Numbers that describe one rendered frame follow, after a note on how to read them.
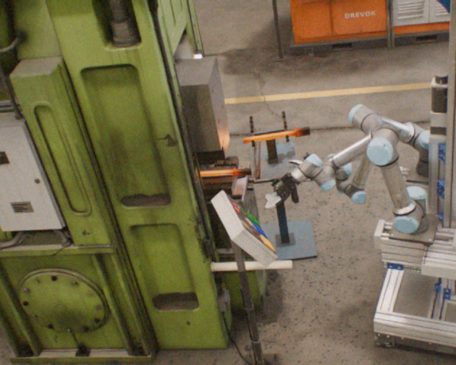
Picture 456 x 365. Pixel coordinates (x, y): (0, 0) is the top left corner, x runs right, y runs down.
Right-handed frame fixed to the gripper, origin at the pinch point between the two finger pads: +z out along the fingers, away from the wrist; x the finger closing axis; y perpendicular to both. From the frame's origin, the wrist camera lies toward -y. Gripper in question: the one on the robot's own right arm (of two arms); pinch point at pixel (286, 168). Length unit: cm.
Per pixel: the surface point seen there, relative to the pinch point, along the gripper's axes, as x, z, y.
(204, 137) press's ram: -18, 38, -35
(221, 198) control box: -49, 28, -19
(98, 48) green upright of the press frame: -43, 71, -101
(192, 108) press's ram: -18, 41, -53
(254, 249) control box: -72, 11, -6
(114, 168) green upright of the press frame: -39, 82, -34
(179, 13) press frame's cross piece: 13, 46, -91
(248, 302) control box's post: -60, 22, 43
